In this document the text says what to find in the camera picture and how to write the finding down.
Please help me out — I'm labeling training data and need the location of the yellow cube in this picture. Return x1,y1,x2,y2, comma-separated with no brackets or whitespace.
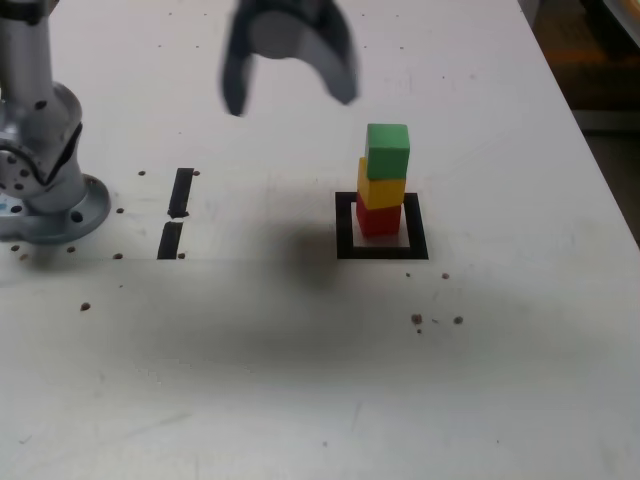
356,156,407,212

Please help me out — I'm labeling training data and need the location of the dark brown wooden shelf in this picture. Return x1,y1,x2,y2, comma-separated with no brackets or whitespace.
517,0,640,132

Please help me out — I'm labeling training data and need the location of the black tape strip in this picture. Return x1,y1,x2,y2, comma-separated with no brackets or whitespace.
156,167,195,261

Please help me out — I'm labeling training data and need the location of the black tape square outline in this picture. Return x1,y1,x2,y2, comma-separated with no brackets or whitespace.
334,191,430,261

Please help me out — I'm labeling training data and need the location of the green cube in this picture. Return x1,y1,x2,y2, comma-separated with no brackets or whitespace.
365,123,412,182

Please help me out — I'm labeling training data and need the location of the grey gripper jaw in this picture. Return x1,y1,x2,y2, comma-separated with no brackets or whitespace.
249,0,361,106
217,0,267,119

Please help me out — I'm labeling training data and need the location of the red cube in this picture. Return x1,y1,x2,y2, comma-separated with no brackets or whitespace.
354,194,403,238

